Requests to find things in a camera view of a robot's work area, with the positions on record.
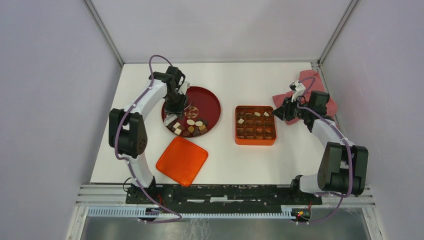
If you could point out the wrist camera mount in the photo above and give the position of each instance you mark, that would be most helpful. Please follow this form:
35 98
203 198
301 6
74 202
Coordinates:
298 89
183 88

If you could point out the metal serving tongs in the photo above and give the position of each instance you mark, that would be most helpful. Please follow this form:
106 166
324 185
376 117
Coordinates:
170 118

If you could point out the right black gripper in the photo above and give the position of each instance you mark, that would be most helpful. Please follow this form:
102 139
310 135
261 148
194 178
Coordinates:
284 112

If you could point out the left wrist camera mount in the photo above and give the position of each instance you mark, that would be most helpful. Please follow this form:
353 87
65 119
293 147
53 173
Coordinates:
183 88

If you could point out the orange compartment chocolate box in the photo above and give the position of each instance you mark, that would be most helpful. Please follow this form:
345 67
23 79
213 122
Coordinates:
256 130

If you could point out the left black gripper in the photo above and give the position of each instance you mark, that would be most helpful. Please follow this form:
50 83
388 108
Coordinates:
179 109

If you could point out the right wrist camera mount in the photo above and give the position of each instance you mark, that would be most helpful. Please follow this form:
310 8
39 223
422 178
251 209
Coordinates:
298 89

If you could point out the round dark red plate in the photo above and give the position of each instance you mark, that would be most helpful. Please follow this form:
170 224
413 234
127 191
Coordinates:
206 108

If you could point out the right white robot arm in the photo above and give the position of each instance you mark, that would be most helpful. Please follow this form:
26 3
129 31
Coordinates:
343 168

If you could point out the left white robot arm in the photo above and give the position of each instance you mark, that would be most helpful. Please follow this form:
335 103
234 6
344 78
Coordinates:
127 133

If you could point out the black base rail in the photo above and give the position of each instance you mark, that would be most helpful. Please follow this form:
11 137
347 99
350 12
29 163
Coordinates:
219 199

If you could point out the orange box lid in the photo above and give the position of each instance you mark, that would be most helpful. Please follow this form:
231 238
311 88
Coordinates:
181 161

